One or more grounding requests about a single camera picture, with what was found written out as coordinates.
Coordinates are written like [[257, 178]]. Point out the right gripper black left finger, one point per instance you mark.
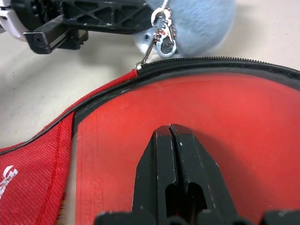
[[150, 178]]

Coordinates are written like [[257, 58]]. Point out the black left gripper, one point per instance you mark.
[[47, 37]]

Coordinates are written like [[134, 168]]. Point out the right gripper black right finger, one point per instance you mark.
[[194, 164]]

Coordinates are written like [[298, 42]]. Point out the red table tennis paddle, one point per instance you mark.
[[234, 105]]

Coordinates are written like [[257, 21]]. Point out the red black paddle case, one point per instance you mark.
[[30, 175]]

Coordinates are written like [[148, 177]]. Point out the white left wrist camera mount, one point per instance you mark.
[[9, 21]]

